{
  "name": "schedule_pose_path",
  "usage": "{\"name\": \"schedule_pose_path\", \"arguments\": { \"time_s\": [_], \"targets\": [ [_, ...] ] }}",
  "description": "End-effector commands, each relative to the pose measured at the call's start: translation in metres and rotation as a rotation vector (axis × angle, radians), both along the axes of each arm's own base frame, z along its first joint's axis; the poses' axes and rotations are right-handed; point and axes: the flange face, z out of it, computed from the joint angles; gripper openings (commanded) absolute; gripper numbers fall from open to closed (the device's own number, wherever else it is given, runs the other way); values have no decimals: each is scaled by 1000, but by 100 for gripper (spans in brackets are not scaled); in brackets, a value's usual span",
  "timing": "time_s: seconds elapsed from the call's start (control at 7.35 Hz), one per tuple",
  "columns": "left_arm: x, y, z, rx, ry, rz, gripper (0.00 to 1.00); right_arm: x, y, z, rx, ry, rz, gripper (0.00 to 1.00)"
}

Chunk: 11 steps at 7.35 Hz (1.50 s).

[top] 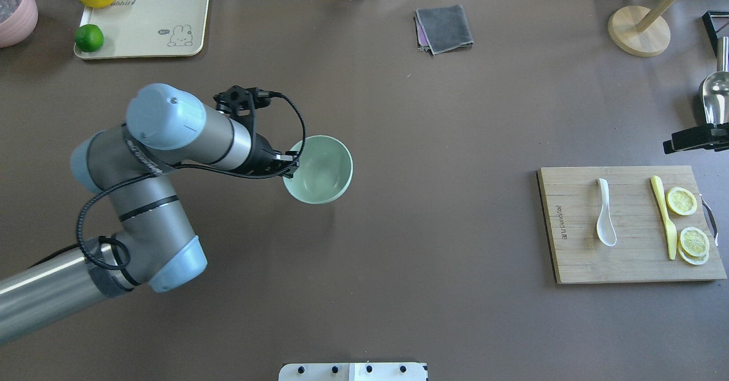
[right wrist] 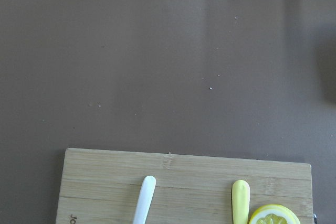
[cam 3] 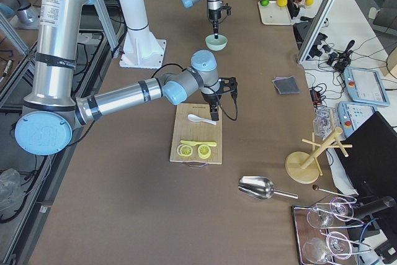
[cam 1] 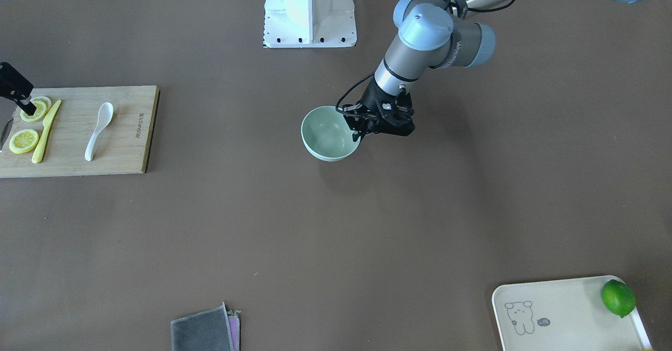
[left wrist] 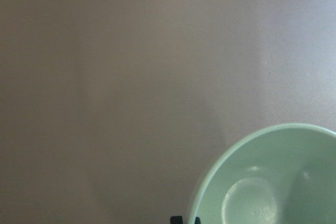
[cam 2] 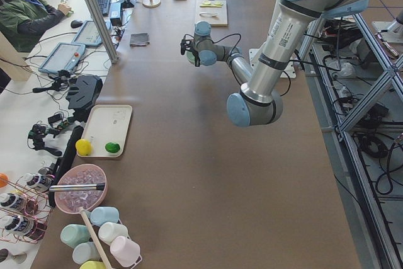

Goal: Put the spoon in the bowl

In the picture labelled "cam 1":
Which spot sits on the white ceramic spoon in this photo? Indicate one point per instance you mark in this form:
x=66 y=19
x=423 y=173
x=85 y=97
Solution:
x=105 y=116

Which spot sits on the bamboo cutting board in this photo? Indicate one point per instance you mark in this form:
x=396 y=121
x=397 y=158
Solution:
x=122 y=147

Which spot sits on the green lime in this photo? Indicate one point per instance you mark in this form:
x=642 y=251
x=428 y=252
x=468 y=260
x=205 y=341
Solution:
x=618 y=298

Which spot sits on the yellow plastic knife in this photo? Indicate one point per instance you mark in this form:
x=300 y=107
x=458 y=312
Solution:
x=38 y=154

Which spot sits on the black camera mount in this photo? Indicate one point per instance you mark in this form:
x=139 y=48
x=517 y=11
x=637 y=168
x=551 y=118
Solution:
x=16 y=88

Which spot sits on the lemon slice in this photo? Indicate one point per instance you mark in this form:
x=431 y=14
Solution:
x=24 y=141
x=42 y=104

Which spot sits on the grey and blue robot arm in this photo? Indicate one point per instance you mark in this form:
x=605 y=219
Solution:
x=431 y=34

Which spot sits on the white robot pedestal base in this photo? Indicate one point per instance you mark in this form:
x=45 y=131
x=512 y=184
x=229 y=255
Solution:
x=309 y=24

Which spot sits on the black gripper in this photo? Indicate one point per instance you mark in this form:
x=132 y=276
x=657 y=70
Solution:
x=371 y=95

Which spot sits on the grey folded cloth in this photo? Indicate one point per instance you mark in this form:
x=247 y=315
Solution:
x=217 y=329

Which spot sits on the cream tray with bear drawing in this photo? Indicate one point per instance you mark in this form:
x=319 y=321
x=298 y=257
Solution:
x=564 y=314

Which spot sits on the pale green bowl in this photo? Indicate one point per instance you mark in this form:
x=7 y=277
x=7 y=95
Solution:
x=326 y=134

